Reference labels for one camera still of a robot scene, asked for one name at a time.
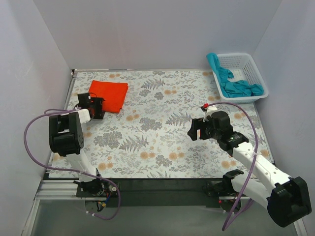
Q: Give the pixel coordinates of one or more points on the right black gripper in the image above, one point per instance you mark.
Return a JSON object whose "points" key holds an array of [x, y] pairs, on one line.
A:
{"points": [[201, 130]]}

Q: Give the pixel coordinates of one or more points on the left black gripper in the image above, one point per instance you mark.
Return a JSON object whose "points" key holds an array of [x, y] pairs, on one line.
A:
{"points": [[97, 108]]}

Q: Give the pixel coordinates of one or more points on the orange t-shirt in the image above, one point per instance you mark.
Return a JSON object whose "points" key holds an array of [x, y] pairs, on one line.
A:
{"points": [[113, 94]]}

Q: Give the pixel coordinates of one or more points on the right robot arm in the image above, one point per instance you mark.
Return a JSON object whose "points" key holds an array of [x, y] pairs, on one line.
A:
{"points": [[286, 198]]}

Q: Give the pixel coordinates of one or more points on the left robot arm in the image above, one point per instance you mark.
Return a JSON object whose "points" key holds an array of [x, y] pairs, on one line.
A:
{"points": [[67, 140]]}

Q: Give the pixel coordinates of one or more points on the floral table mat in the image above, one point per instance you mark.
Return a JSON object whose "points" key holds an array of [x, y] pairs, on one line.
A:
{"points": [[148, 137]]}

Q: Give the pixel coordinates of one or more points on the teal t-shirt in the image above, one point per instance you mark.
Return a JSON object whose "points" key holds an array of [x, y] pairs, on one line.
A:
{"points": [[233, 86]]}

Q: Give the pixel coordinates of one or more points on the white plastic basket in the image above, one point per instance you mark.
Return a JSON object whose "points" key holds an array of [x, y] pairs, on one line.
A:
{"points": [[248, 73]]}

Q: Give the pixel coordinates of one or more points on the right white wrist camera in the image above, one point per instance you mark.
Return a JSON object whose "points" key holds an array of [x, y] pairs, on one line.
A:
{"points": [[209, 110]]}

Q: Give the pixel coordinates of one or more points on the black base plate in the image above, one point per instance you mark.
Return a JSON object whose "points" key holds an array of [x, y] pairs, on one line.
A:
{"points": [[163, 202]]}

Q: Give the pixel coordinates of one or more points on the aluminium frame rail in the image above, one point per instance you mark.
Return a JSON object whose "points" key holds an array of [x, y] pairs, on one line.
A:
{"points": [[56, 189]]}

